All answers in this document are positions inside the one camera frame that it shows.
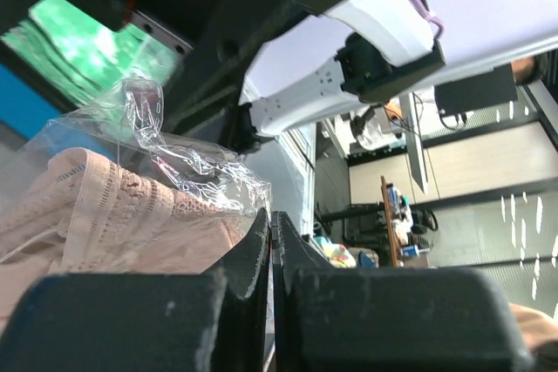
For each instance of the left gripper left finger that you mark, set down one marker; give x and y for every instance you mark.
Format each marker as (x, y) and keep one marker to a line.
(214, 321)

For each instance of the green white tie-dye cloth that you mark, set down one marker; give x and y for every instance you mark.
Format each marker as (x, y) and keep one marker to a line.
(82, 57)

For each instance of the blue suitcase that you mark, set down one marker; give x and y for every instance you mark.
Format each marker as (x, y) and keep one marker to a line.
(28, 100)

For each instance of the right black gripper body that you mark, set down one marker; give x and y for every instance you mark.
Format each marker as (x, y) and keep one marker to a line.
(196, 19)

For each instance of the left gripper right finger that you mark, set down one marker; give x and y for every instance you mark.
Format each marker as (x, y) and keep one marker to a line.
(386, 319)

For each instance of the beige bra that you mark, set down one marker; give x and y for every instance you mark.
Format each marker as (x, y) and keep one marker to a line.
(103, 189)

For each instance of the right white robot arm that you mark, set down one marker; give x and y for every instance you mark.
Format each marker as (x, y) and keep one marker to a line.
(394, 44)

